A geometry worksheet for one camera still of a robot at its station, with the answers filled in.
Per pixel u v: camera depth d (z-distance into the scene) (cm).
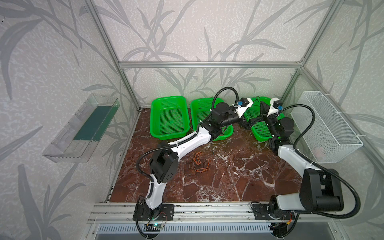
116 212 75
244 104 60
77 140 64
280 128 62
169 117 116
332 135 61
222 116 61
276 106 64
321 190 43
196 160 86
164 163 49
